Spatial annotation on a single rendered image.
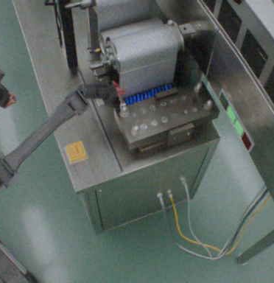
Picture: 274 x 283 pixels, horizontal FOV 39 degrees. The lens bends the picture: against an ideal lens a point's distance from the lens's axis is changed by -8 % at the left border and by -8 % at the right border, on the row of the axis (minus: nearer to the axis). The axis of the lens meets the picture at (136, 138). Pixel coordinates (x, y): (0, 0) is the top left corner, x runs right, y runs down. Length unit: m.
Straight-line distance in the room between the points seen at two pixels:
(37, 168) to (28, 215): 0.33
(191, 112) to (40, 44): 0.86
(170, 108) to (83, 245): 1.17
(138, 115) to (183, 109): 0.18
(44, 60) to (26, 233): 1.12
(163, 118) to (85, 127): 0.34
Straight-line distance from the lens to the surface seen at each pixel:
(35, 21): 2.22
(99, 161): 1.71
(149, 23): 1.69
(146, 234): 2.54
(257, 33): 1.23
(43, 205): 2.63
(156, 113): 1.67
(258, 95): 1.32
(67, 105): 1.48
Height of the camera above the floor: 2.46
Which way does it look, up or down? 62 degrees down
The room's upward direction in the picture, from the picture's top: 4 degrees clockwise
